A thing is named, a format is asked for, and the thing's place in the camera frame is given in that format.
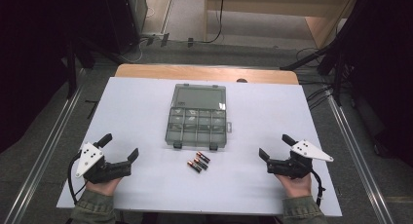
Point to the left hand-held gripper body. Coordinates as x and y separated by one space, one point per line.
97 170

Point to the light wooden furniture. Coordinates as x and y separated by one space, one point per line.
279 5

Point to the black curtain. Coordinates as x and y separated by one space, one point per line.
386 71
29 61

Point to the black tape strip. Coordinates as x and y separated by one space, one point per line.
92 107

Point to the person's right hand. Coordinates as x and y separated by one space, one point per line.
297 186

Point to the black floor plug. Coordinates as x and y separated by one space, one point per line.
190 42
164 39

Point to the clear plastic compartment box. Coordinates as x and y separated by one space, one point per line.
196 120

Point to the white table cover board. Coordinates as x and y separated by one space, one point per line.
136 120

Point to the person's left hand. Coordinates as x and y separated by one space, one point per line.
104 187

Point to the metal floor rail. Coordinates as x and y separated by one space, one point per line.
42 156
360 162

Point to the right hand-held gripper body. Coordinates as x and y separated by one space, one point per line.
293 167

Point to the black and copper battery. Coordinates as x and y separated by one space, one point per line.
203 157
194 167
200 164

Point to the wooden table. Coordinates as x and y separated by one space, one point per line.
201 73

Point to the black cabinet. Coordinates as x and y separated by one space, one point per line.
125 19

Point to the black tripod stand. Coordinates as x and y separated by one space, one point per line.
324 55

